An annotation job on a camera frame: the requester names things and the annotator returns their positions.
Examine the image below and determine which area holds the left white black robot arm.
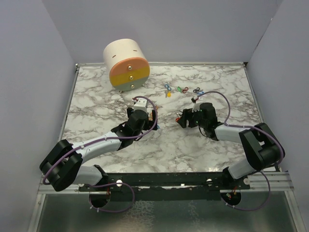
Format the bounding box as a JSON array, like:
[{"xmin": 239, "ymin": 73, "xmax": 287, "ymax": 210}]
[{"xmin": 39, "ymin": 109, "xmax": 157, "ymax": 191}]

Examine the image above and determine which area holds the black S carabiner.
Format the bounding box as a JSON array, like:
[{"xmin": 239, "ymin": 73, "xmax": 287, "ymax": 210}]
[{"xmin": 193, "ymin": 87, "xmax": 200, "ymax": 93}]

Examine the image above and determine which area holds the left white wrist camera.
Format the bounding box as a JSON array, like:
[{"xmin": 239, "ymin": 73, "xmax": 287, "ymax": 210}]
[{"xmin": 133, "ymin": 98, "xmax": 148, "ymax": 113}]

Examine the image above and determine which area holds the round three-drawer storage box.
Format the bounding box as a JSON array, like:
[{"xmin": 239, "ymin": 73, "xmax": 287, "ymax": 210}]
[{"xmin": 103, "ymin": 39, "xmax": 150, "ymax": 92}]

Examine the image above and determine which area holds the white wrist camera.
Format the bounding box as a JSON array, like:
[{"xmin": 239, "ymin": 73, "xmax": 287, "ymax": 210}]
[
  {"xmin": 191, "ymin": 96, "xmax": 205, "ymax": 113},
  {"xmin": 133, "ymin": 98, "xmax": 148, "ymax": 113}
]

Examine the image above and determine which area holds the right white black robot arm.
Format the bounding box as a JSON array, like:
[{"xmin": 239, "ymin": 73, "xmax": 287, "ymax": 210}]
[{"xmin": 176, "ymin": 102, "xmax": 285, "ymax": 189}]

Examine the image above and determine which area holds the orange S carabiner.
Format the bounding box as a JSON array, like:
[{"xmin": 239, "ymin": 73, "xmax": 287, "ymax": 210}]
[{"xmin": 149, "ymin": 106, "xmax": 158, "ymax": 121}]

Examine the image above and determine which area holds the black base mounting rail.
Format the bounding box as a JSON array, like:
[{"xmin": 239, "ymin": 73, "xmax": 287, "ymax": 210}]
[{"xmin": 79, "ymin": 172, "xmax": 250, "ymax": 202}]

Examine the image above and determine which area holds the red S carabiner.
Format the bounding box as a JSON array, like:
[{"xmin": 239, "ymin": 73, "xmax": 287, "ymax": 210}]
[{"xmin": 182, "ymin": 87, "xmax": 188, "ymax": 93}]

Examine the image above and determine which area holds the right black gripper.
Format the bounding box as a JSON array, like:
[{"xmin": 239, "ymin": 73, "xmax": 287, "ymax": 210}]
[{"xmin": 177, "ymin": 106, "xmax": 207, "ymax": 129}]

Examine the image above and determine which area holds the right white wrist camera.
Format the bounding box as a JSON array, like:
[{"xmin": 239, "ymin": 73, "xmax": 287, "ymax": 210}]
[{"xmin": 191, "ymin": 96, "xmax": 205, "ymax": 113}]

